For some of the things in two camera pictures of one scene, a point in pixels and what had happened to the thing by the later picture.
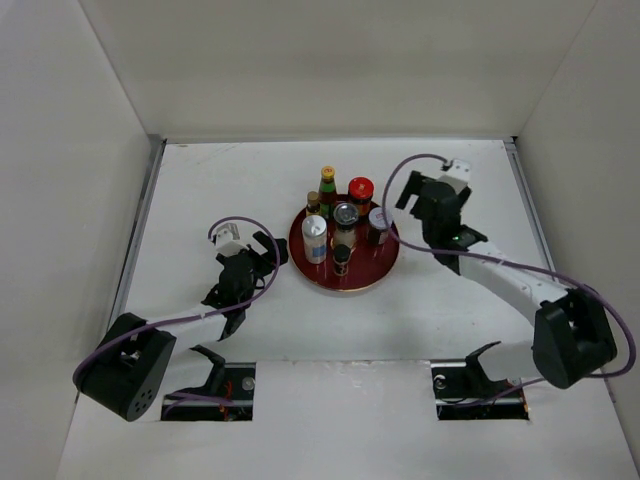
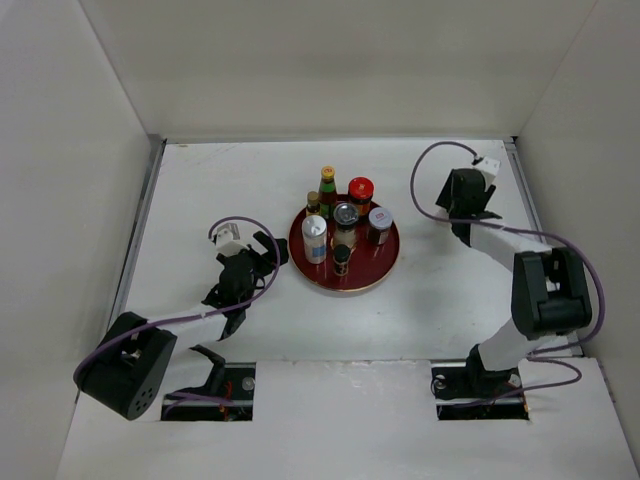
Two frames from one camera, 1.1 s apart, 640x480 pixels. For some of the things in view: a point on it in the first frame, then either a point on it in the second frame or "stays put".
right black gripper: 414,187 to 445,198
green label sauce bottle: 327,192 stays put
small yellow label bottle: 313,205 stays put
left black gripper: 265,266 stays put
